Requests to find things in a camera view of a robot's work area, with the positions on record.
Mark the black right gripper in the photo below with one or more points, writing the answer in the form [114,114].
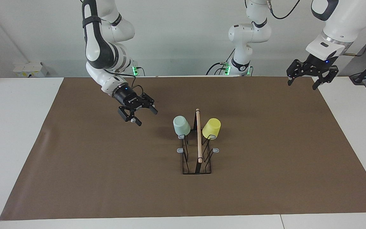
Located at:
[129,97]

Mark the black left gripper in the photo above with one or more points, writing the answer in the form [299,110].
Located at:
[318,62]

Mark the light green plastic cup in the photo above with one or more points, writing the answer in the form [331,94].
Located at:
[181,125]

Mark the yellow plastic cup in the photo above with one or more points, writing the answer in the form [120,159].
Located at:
[211,128]

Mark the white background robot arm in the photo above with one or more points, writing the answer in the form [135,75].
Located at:
[245,38]

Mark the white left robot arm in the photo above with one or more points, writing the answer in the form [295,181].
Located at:
[345,19]

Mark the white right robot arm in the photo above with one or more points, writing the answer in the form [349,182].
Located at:
[95,47]

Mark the brown table mat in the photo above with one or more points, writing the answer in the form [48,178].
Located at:
[265,175]

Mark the white power strip box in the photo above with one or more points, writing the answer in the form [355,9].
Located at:
[30,70]

